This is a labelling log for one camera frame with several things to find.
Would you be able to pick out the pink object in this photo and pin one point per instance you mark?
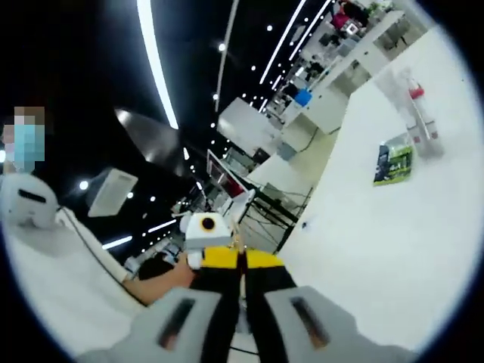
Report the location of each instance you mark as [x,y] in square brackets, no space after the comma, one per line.
[341,15]

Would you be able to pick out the blue box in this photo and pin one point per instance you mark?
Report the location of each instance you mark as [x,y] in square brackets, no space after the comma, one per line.
[303,97]

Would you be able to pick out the white chest device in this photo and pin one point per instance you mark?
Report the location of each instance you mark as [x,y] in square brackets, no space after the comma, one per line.
[26,204]

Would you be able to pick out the long ceiling light strip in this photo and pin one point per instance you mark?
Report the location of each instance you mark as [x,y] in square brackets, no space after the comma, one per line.
[312,28]
[281,45]
[157,64]

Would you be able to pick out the green printed packet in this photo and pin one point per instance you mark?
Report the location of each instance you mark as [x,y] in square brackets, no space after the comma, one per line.
[397,162]

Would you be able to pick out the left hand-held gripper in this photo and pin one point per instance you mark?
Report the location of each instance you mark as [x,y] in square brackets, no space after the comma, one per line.
[196,234]

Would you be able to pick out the grey hanging panel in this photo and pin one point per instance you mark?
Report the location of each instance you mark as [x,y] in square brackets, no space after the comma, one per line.
[151,140]

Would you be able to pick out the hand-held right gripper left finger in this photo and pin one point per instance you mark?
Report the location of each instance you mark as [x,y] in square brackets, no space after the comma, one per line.
[174,325]

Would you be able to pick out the white ceiling air conditioner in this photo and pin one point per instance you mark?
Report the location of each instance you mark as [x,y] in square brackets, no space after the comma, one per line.
[113,193]

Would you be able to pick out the white long counter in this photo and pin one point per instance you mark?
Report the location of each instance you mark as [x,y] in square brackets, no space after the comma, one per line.
[329,113]

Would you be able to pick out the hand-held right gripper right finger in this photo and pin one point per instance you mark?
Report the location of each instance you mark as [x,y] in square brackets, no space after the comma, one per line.
[314,325]

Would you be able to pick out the round ceiling spotlights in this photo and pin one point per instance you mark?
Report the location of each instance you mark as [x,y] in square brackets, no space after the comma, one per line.
[222,47]

